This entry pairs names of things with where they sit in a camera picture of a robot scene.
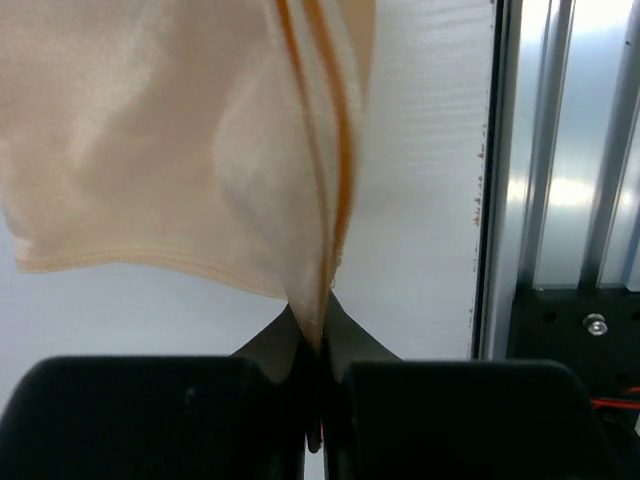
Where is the beige cloth napkin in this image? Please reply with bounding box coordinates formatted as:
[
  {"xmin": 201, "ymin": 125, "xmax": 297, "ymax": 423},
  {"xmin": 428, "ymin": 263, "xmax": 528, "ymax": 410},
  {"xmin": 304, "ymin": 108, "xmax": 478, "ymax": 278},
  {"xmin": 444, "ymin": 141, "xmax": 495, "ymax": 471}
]
[{"xmin": 1, "ymin": 1, "xmax": 376, "ymax": 348}]

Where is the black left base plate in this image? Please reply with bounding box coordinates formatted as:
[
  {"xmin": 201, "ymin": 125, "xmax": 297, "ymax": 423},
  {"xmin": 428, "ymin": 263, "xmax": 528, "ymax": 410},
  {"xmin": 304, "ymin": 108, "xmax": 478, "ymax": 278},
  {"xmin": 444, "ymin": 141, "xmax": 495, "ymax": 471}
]
[{"xmin": 506, "ymin": 287, "xmax": 639, "ymax": 455}]

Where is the front aluminium rail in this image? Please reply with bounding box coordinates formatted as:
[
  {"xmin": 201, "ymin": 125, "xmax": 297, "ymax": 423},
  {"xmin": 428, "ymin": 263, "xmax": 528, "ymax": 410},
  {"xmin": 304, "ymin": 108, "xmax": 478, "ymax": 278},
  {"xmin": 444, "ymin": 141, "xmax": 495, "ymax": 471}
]
[{"xmin": 476, "ymin": 0, "xmax": 639, "ymax": 359}]

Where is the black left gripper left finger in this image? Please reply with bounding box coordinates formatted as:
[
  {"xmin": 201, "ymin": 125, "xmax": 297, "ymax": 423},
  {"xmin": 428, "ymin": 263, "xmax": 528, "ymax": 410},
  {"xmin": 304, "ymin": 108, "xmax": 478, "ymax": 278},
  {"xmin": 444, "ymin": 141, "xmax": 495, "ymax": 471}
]
[{"xmin": 1, "ymin": 309, "xmax": 315, "ymax": 479}]

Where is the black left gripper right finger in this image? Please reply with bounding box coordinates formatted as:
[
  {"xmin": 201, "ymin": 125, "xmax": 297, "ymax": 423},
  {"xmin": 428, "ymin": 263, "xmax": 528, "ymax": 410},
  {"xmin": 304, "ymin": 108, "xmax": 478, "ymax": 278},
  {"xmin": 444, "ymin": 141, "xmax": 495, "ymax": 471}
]
[{"xmin": 322, "ymin": 298, "xmax": 620, "ymax": 479}]

